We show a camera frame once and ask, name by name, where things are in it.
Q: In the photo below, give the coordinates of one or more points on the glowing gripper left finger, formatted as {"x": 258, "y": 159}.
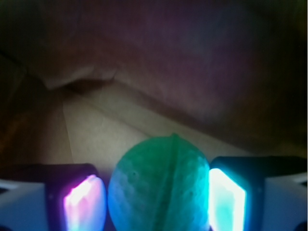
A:
{"x": 52, "y": 197}

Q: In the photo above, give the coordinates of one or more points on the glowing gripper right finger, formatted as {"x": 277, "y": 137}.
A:
{"x": 258, "y": 193}

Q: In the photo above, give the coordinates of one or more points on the green dimpled ball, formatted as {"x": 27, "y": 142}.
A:
{"x": 160, "y": 184}

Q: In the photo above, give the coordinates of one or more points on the brown paper lined box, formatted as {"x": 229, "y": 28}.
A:
{"x": 84, "y": 80}

